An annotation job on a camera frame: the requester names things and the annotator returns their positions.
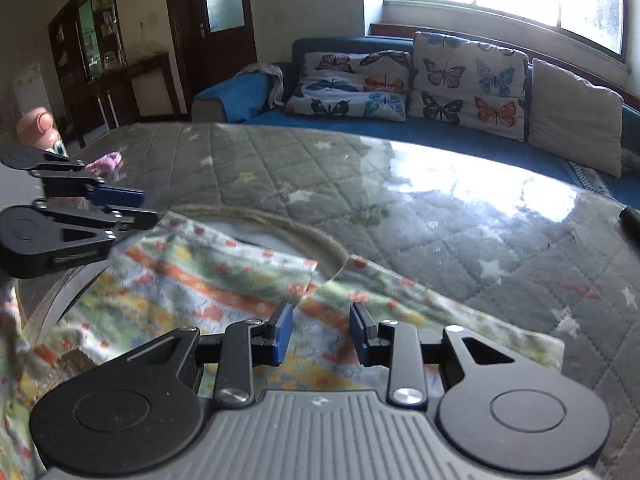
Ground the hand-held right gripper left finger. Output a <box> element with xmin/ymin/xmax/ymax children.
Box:
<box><xmin>122</xmin><ymin>301</ymin><xmax>294</xmax><ymax>407</ymax></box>

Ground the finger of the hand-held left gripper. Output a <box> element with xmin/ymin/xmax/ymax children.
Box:
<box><xmin>27</xmin><ymin>150</ymin><xmax>147</xmax><ymax>207</ymax></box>
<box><xmin>31</xmin><ymin>199</ymin><xmax>162</xmax><ymax>258</ymax></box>

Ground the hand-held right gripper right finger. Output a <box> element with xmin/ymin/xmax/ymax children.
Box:
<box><xmin>349</xmin><ymin>301</ymin><xmax>523</xmax><ymax>407</ymax></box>

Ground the floral patterned children's garment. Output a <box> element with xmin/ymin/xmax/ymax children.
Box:
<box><xmin>0</xmin><ymin>210</ymin><xmax>566</xmax><ymax>480</ymax></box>

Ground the small pink toy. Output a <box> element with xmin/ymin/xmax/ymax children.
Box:
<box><xmin>86</xmin><ymin>151</ymin><xmax>124</xmax><ymax>179</ymax></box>

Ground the pink cartoon face bottle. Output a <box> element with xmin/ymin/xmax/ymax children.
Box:
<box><xmin>16</xmin><ymin>107</ymin><xmax>67</xmax><ymax>154</ymax></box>

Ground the dark wooden side table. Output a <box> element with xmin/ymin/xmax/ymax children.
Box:
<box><xmin>90</xmin><ymin>52</ymin><xmax>174</xmax><ymax>132</ymax></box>

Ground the white appliance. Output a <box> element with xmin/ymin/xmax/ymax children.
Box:
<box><xmin>10</xmin><ymin>61</ymin><xmax>57</xmax><ymax>133</ymax></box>

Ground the dark wooden display cabinet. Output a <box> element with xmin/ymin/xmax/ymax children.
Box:
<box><xmin>47</xmin><ymin>0</ymin><xmax>127</xmax><ymax>141</ymax></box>

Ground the grey quilted star table cover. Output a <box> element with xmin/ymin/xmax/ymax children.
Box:
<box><xmin>0</xmin><ymin>122</ymin><xmax>640</xmax><ymax>480</ymax></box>

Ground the blue armrest cover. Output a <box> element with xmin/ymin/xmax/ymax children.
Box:
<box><xmin>192</xmin><ymin>62</ymin><xmax>291</xmax><ymax>123</ymax></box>

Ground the dark wooden door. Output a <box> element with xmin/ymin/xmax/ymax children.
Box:
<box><xmin>164</xmin><ymin>0</ymin><xmax>257</xmax><ymax>117</ymax></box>

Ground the grey cloth on armrest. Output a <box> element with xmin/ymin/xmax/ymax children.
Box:
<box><xmin>240</xmin><ymin>62</ymin><xmax>287</xmax><ymax>109</ymax></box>

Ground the long butterfly print cushion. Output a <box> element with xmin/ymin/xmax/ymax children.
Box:
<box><xmin>284</xmin><ymin>50</ymin><xmax>413</xmax><ymax>123</ymax></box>

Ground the square butterfly print cushion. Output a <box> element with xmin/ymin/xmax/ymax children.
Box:
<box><xmin>407</xmin><ymin>31</ymin><xmax>530</xmax><ymax>142</ymax></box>

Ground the blue sofa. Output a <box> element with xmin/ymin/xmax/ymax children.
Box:
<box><xmin>192</xmin><ymin>36</ymin><xmax>640</xmax><ymax>197</ymax></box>

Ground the patterned sofa seat mat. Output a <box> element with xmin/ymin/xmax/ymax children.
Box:
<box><xmin>564</xmin><ymin>159</ymin><xmax>615</xmax><ymax>197</ymax></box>

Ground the plain beige cushion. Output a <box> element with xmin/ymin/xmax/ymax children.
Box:
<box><xmin>528</xmin><ymin>58</ymin><xmax>625</xmax><ymax>179</ymax></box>

